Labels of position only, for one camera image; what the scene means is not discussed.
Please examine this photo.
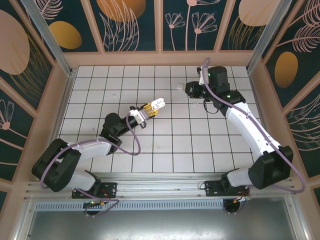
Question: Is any grey metal sheet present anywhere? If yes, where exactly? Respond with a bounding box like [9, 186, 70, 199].
[14, 197, 308, 240]

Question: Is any thin black cable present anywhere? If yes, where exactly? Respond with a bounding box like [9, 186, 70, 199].
[202, 98, 220, 115]

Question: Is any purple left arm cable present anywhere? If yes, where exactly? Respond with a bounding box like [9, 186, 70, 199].
[39, 113, 141, 218]

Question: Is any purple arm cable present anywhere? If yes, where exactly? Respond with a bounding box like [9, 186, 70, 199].
[39, 113, 141, 218]
[202, 57, 307, 201]

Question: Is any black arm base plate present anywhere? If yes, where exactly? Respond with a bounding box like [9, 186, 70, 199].
[71, 182, 118, 200]
[204, 179, 251, 198]

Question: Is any aluminium frame post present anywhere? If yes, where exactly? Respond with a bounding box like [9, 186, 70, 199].
[19, 0, 75, 76]
[246, 0, 295, 74]

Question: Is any aluminium mounting rail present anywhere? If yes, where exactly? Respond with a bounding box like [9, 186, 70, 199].
[24, 171, 298, 201]

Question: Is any grey slotted cable duct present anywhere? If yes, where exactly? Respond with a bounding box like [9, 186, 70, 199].
[33, 201, 226, 211]

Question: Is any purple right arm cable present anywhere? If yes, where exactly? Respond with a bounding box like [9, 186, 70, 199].
[202, 57, 307, 201]

